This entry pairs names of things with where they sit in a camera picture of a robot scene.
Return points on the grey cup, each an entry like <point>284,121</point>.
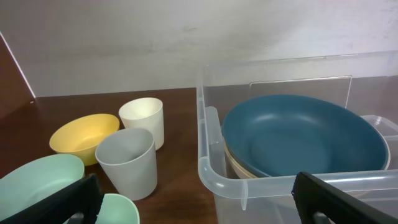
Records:
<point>128,158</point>

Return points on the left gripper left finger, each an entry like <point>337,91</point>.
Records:
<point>79,202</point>

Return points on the yellow small bowl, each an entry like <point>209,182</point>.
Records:
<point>82,136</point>

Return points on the mint green cup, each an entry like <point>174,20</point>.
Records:
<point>118,209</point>

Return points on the dark blue large bowl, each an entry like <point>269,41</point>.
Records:
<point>281,135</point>

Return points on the clear plastic storage container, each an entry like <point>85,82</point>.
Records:
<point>365,84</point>

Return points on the mint green small bowl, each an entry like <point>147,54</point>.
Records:
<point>37,180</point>

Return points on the cream large bowl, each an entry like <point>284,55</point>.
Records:
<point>242,173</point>

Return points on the cream white cup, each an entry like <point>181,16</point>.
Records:
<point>145,113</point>

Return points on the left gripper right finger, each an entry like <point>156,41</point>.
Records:
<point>319,202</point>

